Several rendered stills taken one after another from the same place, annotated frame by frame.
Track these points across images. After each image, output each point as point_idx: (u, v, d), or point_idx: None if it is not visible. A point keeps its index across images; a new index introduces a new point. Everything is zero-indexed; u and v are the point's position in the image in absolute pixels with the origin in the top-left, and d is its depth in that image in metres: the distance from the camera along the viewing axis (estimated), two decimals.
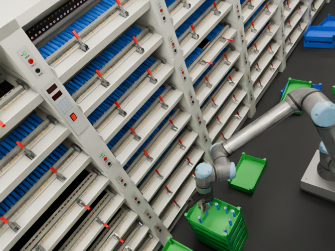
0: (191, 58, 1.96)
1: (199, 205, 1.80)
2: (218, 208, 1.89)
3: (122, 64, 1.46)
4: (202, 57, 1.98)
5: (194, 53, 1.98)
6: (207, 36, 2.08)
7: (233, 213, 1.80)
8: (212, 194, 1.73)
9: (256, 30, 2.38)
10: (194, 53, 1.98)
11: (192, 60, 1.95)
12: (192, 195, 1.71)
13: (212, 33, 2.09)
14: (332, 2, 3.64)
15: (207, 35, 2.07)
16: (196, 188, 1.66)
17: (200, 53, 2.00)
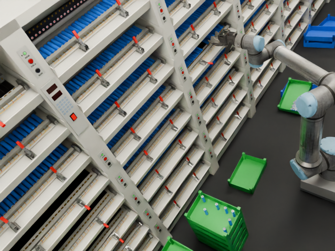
0: (191, 58, 1.96)
1: (212, 41, 1.99)
2: (218, 208, 1.89)
3: (122, 64, 1.46)
4: (202, 57, 1.98)
5: (194, 53, 1.98)
6: (207, 36, 2.08)
7: (233, 213, 1.80)
8: (226, 31, 1.89)
9: (256, 30, 2.38)
10: (194, 53, 1.98)
11: (192, 60, 1.95)
12: (229, 49, 1.95)
13: (212, 33, 2.09)
14: (332, 2, 3.64)
15: (207, 35, 2.07)
16: None
17: (200, 53, 2.00)
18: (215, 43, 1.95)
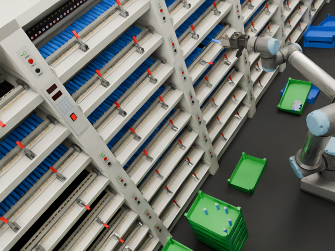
0: (191, 58, 1.96)
1: (223, 44, 1.90)
2: (218, 208, 1.89)
3: (122, 64, 1.46)
4: (202, 57, 1.98)
5: (194, 53, 1.98)
6: (207, 36, 2.08)
7: (219, 42, 1.91)
8: (238, 33, 1.80)
9: (256, 30, 2.38)
10: (194, 53, 1.98)
11: (192, 60, 1.95)
12: (241, 53, 1.86)
13: (212, 33, 2.09)
14: (332, 2, 3.64)
15: (207, 35, 2.07)
16: None
17: (200, 53, 2.00)
18: (226, 46, 1.86)
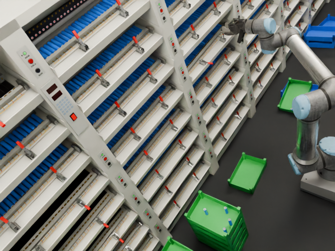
0: (189, 57, 1.97)
1: None
2: None
3: (122, 64, 1.46)
4: (201, 56, 1.98)
5: (193, 53, 1.98)
6: None
7: (202, 45, 2.02)
8: (236, 19, 1.89)
9: None
10: (193, 52, 1.99)
11: (191, 59, 1.95)
12: (241, 38, 1.93)
13: (210, 32, 2.09)
14: (332, 2, 3.64)
15: None
16: None
17: (199, 52, 2.00)
18: (227, 33, 1.95)
